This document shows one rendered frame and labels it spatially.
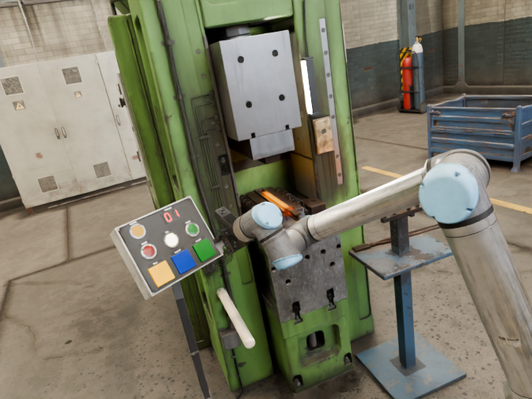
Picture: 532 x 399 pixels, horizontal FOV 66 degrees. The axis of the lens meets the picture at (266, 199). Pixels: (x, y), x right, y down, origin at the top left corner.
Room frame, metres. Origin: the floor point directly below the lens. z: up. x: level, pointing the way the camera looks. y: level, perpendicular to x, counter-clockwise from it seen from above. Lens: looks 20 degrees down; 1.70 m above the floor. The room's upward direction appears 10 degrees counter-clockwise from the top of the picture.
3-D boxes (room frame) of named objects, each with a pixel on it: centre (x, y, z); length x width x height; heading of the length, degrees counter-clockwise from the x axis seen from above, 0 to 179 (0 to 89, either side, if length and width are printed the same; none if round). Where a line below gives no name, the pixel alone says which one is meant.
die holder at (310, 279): (1.98, -0.06, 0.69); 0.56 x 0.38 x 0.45; 18
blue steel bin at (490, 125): (4.88, -2.84, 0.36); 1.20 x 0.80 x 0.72; 28
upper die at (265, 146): (1.95, -0.01, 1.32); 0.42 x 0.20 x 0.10; 18
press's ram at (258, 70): (1.97, -0.05, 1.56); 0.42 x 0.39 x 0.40; 18
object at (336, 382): (1.71, -0.08, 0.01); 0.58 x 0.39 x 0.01; 108
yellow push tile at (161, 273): (1.34, 0.43, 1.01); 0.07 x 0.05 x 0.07; 133
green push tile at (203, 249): (1.48, 0.28, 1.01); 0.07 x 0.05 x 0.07; 133
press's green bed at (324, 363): (1.98, -0.06, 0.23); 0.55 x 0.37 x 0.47; 18
